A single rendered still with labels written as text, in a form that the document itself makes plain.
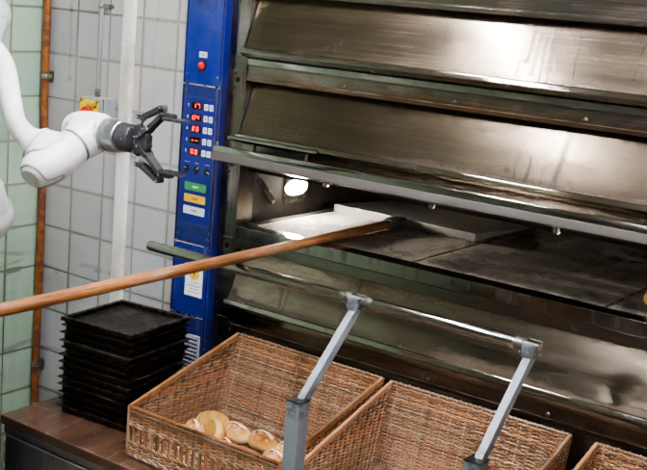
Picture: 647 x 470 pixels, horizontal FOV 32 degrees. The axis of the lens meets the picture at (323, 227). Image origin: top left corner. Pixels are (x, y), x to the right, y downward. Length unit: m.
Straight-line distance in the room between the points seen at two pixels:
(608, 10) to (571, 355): 0.88
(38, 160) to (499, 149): 1.19
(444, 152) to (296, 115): 0.52
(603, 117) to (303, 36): 0.94
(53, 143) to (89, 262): 1.06
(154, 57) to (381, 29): 0.86
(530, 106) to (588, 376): 0.71
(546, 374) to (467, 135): 0.66
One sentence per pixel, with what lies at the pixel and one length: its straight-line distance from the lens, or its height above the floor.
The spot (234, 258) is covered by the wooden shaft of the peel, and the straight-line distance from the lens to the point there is 2.98.
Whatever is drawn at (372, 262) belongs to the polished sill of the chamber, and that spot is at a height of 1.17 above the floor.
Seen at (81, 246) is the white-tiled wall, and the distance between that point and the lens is 3.99.
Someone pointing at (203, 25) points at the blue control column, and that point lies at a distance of 3.50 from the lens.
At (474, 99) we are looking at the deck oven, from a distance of 3.00.
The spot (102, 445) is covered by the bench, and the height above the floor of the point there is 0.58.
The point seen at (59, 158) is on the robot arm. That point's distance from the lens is 2.96.
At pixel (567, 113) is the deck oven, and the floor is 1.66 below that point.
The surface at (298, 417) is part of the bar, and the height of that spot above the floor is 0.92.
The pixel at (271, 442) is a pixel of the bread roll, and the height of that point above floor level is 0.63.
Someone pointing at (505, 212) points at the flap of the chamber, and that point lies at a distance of 2.81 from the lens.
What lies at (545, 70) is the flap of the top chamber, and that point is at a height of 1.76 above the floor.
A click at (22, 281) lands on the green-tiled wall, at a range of 4.14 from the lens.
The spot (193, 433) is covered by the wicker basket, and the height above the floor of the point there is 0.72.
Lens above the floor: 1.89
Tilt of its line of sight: 12 degrees down
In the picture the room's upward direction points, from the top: 5 degrees clockwise
